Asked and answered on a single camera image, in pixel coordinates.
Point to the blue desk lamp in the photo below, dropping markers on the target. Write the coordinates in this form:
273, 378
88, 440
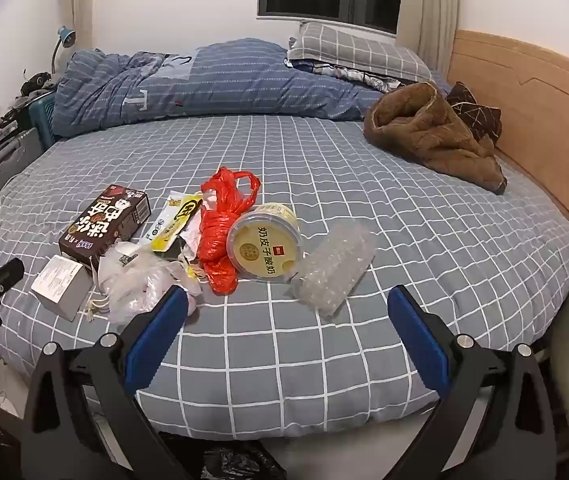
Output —
68, 36

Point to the brown snack box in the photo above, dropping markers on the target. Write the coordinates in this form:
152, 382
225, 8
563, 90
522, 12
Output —
104, 225

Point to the dark brown patterned cushion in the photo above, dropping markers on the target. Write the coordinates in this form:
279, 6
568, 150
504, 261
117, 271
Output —
474, 107

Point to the grey checked pillow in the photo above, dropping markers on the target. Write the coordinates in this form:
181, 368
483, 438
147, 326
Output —
354, 47

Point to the cream curtain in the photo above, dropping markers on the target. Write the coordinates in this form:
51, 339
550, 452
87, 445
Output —
429, 10
82, 0

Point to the yellow snack wrapper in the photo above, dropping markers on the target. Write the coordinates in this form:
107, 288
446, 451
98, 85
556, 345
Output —
174, 220

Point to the clear plastic bag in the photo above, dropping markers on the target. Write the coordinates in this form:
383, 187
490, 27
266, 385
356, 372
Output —
134, 280

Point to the red plastic bag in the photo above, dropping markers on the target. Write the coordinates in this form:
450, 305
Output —
217, 240

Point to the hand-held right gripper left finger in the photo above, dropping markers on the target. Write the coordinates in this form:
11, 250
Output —
157, 340

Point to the teal suitcase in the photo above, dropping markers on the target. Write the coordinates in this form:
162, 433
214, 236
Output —
42, 115

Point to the yellow yogurt tub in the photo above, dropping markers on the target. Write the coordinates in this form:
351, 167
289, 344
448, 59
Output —
259, 250

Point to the small white box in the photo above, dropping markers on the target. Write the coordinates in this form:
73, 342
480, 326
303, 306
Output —
59, 285

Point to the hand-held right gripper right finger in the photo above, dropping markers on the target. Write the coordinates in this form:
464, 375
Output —
417, 340

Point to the clear bubble wrap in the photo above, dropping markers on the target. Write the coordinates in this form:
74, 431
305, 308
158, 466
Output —
334, 270

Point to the trash bin with wrappers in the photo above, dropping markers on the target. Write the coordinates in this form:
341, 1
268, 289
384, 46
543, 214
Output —
239, 467

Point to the grey suitcase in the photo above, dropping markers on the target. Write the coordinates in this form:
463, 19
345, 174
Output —
4, 155

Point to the blue white patterned pillow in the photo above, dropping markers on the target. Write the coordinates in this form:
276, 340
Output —
364, 80

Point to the blue striped duvet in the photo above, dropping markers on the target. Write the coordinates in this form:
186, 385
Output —
244, 80

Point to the wooden headboard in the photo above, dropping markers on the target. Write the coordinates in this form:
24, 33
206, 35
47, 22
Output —
539, 110

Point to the brown fleece garment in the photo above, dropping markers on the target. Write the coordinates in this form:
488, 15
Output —
424, 130

